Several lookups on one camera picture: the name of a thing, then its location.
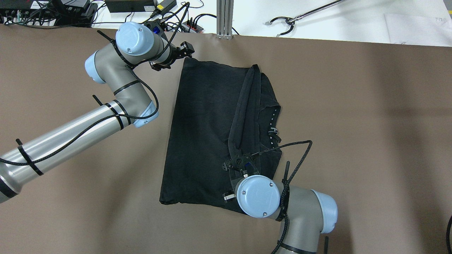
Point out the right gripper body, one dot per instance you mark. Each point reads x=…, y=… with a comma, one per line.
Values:
x=227, y=197

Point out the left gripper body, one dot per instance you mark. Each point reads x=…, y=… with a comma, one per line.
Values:
x=172, y=55

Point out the black t-shirt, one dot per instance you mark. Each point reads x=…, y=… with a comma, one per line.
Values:
x=220, y=112

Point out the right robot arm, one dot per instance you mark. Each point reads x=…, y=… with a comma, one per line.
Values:
x=304, y=214

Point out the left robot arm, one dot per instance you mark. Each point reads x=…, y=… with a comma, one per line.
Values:
x=113, y=65

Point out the metal grabber tool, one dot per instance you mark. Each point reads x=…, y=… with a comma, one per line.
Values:
x=290, y=21

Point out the aluminium frame post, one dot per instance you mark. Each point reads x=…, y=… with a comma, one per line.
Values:
x=224, y=18

